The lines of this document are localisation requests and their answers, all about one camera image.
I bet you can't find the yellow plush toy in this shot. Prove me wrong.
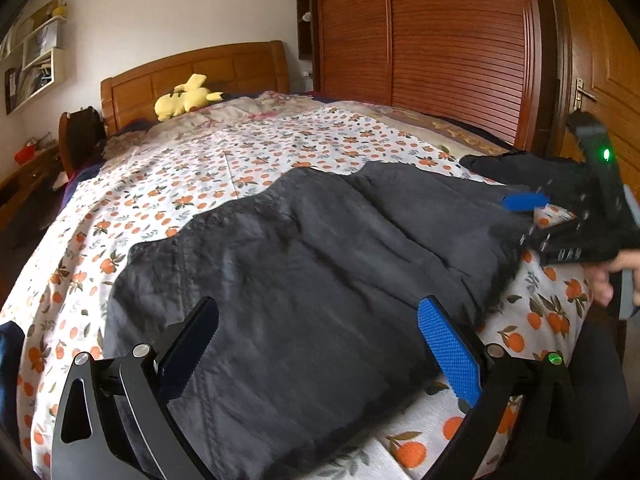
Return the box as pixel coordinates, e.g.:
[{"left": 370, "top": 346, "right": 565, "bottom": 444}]
[{"left": 154, "top": 74, "right": 224, "bottom": 122}]

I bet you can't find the brass door handle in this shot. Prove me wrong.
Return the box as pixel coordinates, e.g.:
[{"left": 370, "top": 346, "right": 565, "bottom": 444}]
[{"left": 574, "top": 78, "right": 597, "bottom": 111}]

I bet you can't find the orange print bed sheet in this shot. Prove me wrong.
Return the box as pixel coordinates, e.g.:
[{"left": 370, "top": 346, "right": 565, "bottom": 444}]
[{"left": 0, "top": 91, "right": 596, "bottom": 480}]

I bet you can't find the wooden door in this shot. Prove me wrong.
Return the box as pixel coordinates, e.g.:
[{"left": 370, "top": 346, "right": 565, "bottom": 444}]
[{"left": 550, "top": 0, "right": 640, "bottom": 171}]

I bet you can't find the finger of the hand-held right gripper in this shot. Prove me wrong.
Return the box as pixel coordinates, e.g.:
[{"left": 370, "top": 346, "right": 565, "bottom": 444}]
[
  {"left": 517, "top": 210, "right": 586, "bottom": 254},
  {"left": 502, "top": 191, "right": 551, "bottom": 212}
]

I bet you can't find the black jacket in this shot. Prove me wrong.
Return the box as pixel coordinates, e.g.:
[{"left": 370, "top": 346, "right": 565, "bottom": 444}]
[{"left": 102, "top": 152, "right": 591, "bottom": 480}]

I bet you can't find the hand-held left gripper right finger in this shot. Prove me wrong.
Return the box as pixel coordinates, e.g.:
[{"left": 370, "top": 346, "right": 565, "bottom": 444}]
[{"left": 417, "top": 296, "right": 576, "bottom": 480}]

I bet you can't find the wooden slatted wardrobe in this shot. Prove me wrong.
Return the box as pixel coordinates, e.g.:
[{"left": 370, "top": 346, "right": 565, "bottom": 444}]
[{"left": 296, "top": 0, "right": 561, "bottom": 156}]

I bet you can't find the wooden desk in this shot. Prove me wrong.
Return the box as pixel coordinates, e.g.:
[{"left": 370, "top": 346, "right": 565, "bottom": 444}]
[{"left": 0, "top": 145, "right": 66, "bottom": 241}]

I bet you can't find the wooden bed headboard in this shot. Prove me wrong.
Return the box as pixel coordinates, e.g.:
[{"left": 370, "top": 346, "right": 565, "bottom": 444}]
[{"left": 100, "top": 40, "right": 291, "bottom": 136}]

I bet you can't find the navy blue cloth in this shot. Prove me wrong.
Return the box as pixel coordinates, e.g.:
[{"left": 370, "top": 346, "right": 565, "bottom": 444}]
[{"left": 0, "top": 320, "right": 26, "bottom": 441}]

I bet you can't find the person's dark clothing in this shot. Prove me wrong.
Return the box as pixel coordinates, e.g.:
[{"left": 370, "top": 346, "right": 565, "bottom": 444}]
[{"left": 570, "top": 310, "right": 633, "bottom": 480}]

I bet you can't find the white wall shelf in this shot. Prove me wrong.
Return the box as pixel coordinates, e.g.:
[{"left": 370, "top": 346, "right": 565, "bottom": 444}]
[{"left": 0, "top": 0, "right": 68, "bottom": 116}]

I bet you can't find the person's right hand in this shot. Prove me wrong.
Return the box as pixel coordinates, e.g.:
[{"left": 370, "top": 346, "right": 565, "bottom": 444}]
[{"left": 589, "top": 249, "right": 640, "bottom": 308}]

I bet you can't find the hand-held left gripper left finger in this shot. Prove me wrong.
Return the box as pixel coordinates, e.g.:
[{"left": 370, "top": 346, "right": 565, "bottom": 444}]
[{"left": 51, "top": 296, "right": 221, "bottom": 480}]

